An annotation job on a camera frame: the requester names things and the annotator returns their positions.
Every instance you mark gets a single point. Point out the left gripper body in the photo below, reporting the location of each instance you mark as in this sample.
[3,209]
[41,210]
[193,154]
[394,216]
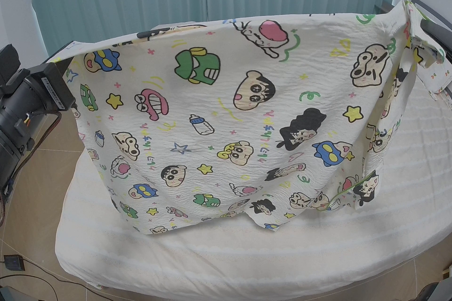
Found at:
[31,98]

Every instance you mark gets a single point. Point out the white printed pyjama top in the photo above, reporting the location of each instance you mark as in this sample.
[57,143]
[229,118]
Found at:
[229,98]

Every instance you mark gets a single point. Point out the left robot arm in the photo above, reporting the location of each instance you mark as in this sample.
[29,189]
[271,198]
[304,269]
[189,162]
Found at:
[9,63]

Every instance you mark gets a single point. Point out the bed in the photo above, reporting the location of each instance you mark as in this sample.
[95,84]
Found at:
[247,257]

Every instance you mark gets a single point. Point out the white printed pillow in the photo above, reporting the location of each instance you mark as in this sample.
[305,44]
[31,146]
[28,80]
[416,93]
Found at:
[441,81]

